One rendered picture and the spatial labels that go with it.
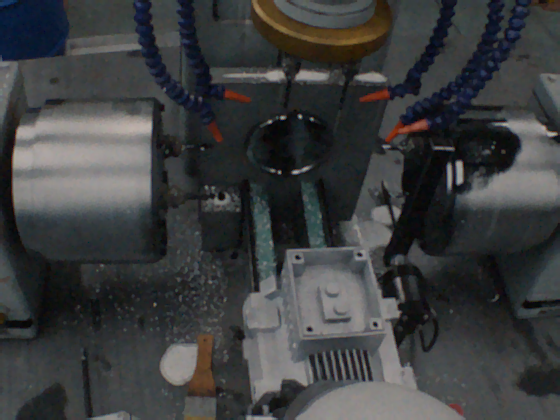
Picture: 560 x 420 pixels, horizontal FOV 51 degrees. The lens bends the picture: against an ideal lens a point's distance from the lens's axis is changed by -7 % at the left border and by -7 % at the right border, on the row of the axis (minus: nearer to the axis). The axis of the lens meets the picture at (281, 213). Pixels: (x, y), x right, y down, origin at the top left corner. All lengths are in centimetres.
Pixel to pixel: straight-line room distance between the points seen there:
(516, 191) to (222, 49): 53
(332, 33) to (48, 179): 41
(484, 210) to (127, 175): 51
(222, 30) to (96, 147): 32
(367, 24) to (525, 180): 35
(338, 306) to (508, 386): 50
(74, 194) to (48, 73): 76
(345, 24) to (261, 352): 40
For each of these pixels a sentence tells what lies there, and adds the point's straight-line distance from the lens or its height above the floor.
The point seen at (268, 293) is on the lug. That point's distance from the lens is 78.
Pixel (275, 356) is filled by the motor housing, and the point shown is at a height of 106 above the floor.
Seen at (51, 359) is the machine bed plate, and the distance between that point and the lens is 107.
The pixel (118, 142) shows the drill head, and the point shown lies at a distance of 84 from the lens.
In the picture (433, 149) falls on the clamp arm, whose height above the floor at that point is 125.
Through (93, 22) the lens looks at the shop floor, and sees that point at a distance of 316.
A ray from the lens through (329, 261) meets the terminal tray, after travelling 77.
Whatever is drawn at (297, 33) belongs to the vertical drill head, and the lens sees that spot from 73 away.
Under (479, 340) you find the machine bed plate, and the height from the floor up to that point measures 80.
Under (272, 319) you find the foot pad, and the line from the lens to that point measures 77.
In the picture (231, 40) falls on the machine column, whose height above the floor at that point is 114.
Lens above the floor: 175
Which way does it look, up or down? 51 degrees down
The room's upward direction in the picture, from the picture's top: 10 degrees clockwise
